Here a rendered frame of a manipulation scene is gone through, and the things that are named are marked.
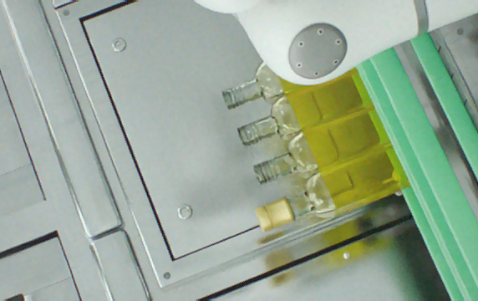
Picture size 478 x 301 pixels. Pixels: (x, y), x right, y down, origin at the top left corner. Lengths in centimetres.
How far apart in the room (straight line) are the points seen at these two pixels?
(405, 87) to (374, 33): 32
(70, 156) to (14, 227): 13
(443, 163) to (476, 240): 10
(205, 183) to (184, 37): 23
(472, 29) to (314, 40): 40
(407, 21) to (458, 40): 32
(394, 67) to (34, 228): 60
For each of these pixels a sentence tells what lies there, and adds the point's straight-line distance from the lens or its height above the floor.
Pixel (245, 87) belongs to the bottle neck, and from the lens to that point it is 149.
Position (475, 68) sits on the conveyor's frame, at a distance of 136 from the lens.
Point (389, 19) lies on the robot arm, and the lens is 105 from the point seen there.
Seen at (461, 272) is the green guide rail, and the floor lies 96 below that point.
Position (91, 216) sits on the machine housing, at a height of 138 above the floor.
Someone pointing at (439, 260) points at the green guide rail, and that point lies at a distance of 148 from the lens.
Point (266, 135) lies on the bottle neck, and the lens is 147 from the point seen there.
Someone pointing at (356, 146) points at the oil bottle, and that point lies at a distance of 144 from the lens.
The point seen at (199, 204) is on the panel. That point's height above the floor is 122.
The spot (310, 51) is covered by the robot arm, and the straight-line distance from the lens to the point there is 102.
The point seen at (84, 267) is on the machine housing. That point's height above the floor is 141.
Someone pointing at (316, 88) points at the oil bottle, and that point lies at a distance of 147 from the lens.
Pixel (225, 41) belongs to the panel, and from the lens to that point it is 167.
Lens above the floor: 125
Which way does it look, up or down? 4 degrees down
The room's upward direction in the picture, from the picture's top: 111 degrees counter-clockwise
